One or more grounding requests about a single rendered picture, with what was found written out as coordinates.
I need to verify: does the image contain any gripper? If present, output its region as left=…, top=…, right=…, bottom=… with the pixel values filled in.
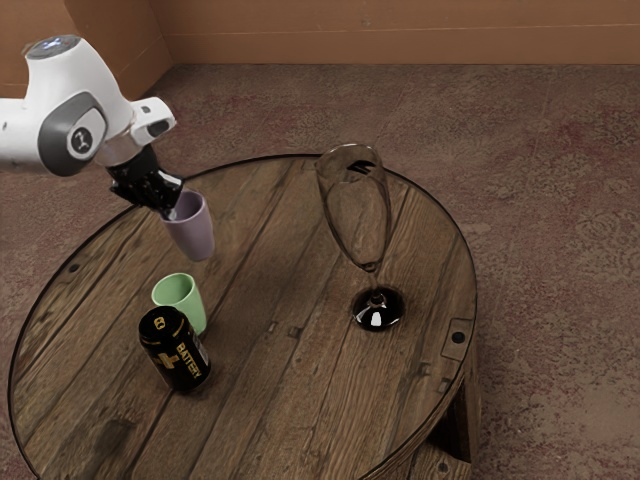
left=105, top=148, right=185, bottom=223

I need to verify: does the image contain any purple plastic cup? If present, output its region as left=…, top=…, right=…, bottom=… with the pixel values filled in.
left=159, top=189, right=217, bottom=263

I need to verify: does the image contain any green plastic cup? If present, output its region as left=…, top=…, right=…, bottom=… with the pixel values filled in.
left=151, top=272, right=208, bottom=337

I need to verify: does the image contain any black drink can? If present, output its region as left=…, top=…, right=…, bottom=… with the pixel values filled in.
left=138, top=306, right=212, bottom=393

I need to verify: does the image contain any clear champagne glass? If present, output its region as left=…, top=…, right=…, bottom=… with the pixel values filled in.
left=314, top=143, right=407, bottom=329

